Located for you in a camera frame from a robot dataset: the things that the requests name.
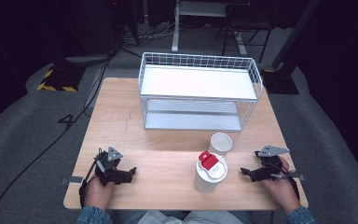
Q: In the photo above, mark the black yellow striped stand base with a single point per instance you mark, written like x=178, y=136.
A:
x=60, y=79

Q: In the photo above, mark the white desk frame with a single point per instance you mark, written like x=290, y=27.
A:
x=180, y=18

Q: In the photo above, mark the black stand with base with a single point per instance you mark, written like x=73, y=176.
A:
x=281, y=79

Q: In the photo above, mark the person's left hand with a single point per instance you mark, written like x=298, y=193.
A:
x=98, y=194

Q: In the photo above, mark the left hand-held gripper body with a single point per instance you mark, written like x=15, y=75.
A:
x=107, y=161

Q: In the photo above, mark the white tumbler with red lid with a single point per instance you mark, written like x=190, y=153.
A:
x=209, y=174

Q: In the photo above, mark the grey tape piece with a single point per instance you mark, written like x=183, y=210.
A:
x=72, y=180
x=297, y=176

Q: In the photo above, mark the person's light clothing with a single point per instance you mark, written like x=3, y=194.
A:
x=180, y=217

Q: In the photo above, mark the person's right hand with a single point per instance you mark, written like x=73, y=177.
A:
x=281, y=191

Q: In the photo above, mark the white paper cup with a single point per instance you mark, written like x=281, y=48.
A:
x=220, y=143

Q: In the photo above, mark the black chair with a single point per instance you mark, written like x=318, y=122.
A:
x=245, y=21

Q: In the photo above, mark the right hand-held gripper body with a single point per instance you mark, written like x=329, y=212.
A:
x=270, y=163

